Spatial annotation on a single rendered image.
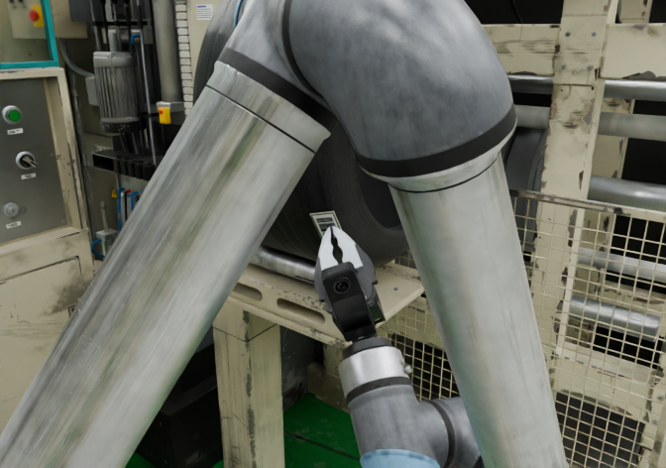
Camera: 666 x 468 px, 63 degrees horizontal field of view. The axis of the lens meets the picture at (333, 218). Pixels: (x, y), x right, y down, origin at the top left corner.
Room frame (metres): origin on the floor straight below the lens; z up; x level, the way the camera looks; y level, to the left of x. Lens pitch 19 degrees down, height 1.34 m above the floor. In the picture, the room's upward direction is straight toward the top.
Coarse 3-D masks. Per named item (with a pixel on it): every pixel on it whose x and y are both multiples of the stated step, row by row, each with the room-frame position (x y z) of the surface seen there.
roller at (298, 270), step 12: (264, 252) 1.02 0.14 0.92; (276, 252) 1.01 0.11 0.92; (264, 264) 1.01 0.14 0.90; (276, 264) 0.99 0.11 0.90; (288, 264) 0.98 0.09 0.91; (300, 264) 0.96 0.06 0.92; (312, 264) 0.96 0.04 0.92; (288, 276) 0.98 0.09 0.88; (300, 276) 0.96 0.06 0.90; (312, 276) 0.94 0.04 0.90
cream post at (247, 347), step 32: (192, 0) 1.22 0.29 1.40; (192, 32) 1.23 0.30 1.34; (192, 64) 1.23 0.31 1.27; (224, 320) 1.21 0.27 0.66; (256, 320) 1.19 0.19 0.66; (224, 352) 1.21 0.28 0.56; (256, 352) 1.19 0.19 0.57; (224, 384) 1.22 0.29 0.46; (256, 384) 1.19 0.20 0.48; (224, 416) 1.23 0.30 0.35; (256, 416) 1.18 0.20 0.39; (224, 448) 1.23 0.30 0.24; (256, 448) 1.17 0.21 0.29
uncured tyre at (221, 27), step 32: (224, 0) 0.98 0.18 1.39; (224, 32) 0.92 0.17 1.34; (320, 160) 0.79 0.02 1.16; (352, 160) 0.83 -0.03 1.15; (320, 192) 0.80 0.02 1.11; (352, 192) 0.83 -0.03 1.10; (384, 192) 1.25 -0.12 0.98; (288, 224) 0.84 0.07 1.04; (352, 224) 0.84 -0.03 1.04; (384, 224) 1.15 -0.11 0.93; (384, 256) 0.93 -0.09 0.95
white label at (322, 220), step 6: (312, 216) 0.81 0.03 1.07; (318, 216) 0.80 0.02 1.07; (324, 216) 0.80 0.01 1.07; (330, 216) 0.80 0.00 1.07; (318, 222) 0.81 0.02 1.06; (324, 222) 0.81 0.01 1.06; (330, 222) 0.81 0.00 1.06; (336, 222) 0.80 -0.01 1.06; (318, 228) 0.82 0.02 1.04; (324, 228) 0.81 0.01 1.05
